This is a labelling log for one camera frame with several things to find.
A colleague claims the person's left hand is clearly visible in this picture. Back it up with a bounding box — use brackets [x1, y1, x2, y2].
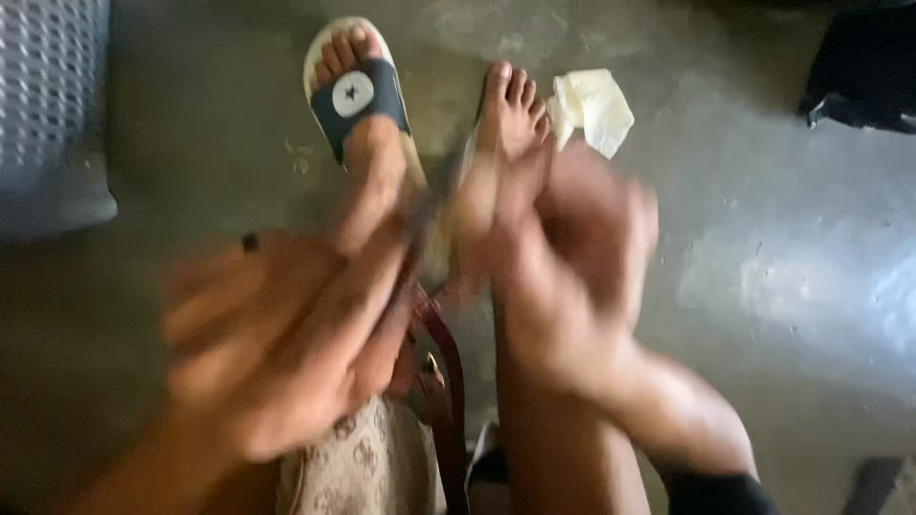
[159, 227, 425, 466]

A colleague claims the person's right hand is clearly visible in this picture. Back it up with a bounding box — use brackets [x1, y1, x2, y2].
[492, 143, 661, 393]

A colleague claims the crumpled white tissue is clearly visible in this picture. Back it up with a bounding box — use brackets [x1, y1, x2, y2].
[547, 68, 635, 160]

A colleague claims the person's right foot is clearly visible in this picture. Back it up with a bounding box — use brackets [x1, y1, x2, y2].
[449, 62, 553, 244]

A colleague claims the person's foot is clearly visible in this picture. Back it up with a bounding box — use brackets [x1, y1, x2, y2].
[312, 24, 410, 253]
[449, 62, 553, 244]

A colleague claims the beige patterned bag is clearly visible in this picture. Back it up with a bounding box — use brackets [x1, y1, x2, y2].
[275, 397, 448, 515]

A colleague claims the person's left foot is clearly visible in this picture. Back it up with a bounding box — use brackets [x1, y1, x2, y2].
[312, 24, 410, 253]

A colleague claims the grey woven basket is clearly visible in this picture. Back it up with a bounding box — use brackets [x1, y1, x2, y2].
[0, 0, 119, 240]

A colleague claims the black bag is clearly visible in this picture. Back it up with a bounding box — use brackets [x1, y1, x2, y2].
[799, 7, 916, 135]

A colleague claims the brown leather strap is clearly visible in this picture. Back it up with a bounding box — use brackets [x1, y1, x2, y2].
[408, 282, 469, 515]

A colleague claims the white slide sandal navy strap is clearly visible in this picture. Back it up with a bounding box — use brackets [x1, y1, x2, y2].
[302, 16, 430, 194]

